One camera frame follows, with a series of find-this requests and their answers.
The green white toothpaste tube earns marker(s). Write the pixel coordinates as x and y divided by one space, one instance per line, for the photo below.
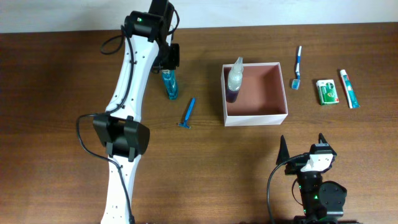
350 94

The teal mouthwash bottle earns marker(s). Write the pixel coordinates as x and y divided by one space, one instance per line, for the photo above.
170 83

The clear spray bottle dark liquid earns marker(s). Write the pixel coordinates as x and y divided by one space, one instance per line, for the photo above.
234 81

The blue white toothbrush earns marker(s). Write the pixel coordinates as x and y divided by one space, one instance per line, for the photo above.
296 81

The pink open cardboard box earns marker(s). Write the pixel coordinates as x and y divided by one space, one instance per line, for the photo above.
261 99

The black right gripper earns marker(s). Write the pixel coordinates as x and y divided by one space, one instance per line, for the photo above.
294 167

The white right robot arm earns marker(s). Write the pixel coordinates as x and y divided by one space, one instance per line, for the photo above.
322 201

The blue disposable razor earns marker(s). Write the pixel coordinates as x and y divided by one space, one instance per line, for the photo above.
188 114

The green soap box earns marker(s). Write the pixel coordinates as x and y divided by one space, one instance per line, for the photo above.
327 92

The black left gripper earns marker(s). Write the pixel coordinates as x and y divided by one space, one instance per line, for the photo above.
170 62

